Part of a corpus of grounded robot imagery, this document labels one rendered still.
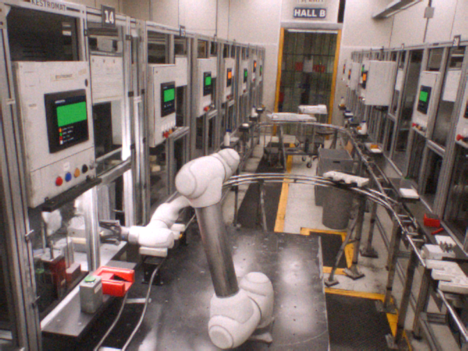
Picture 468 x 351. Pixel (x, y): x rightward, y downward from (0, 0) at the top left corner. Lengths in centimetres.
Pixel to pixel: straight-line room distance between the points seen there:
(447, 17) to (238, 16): 446
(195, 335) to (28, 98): 119
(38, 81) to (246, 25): 885
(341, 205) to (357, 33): 594
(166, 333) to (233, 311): 42
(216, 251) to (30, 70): 89
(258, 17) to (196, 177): 877
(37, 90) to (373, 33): 912
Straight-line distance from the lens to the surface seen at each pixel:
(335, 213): 484
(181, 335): 196
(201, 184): 150
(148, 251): 225
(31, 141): 146
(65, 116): 157
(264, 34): 1008
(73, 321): 172
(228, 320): 167
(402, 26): 1024
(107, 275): 189
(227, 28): 1021
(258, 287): 181
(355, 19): 1011
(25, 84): 143
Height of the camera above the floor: 188
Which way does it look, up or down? 17 degrees down
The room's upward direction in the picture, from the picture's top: 3 degrees clockwise
